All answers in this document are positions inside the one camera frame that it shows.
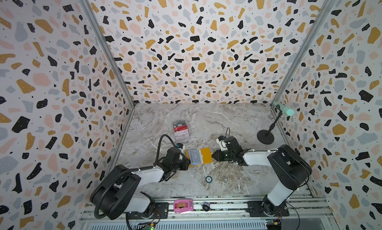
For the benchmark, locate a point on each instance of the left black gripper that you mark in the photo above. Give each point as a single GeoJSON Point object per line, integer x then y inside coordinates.
{"type": "Point", "coordinates": [186, 164]}

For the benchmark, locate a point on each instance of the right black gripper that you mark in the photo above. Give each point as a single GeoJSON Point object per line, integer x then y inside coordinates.
{"type": "Point", "coordinates": [221, 155]}

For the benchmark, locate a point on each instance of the grey credit card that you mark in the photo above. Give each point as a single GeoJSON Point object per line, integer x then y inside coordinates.
{"type": "Point", "coordinates": [196, 157]}

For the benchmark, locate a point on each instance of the yellow leather card holder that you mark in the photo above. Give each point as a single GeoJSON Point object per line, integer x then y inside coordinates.
{"type": "Point", "coordinates": [207, 156]}

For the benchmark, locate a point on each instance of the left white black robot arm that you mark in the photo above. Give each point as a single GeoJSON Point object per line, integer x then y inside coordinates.
{"type": "Point", "coordinates": [118, 192]}

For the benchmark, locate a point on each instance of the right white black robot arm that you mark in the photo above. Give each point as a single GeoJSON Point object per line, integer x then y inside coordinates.
{"type": "Point", "coordinates": [292, 171]}

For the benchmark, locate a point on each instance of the clear acrylic card box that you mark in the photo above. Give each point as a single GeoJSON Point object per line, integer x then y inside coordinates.
{"type": "Point", "coordinates": [181, 130]}

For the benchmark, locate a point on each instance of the black microphone stand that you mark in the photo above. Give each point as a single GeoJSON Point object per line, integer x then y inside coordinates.
{"type": "Point", "coordinates": [266, 136]}

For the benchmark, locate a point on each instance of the pink tape dispenser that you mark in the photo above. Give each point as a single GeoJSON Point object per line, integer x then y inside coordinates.
{"type": "Point", "coordinates": [183, 206]}

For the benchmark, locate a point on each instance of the small black knob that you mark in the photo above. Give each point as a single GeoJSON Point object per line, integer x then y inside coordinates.
{"type": "Point", "coordinates": [206, 206]}

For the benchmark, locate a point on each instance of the green circuit board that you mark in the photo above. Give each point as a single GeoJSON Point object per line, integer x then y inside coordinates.
{"type": "Point", "coordinates": [151, 226]}

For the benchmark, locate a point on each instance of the right circuit board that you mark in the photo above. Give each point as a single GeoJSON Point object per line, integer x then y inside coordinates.
{"type": "Point", "coordinates": [274, 224]}

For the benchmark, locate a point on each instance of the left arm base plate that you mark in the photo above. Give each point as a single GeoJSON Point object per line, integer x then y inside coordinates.
{"type": "Point", "coordinates": [158, 210]}

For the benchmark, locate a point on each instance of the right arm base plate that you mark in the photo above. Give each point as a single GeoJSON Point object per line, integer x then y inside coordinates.
{"type": "Point", "coordinates": [259, 209]}

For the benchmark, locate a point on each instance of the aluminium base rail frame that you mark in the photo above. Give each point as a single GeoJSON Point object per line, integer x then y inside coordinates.
{"type": "Point", "coordinates": [226, 213]}

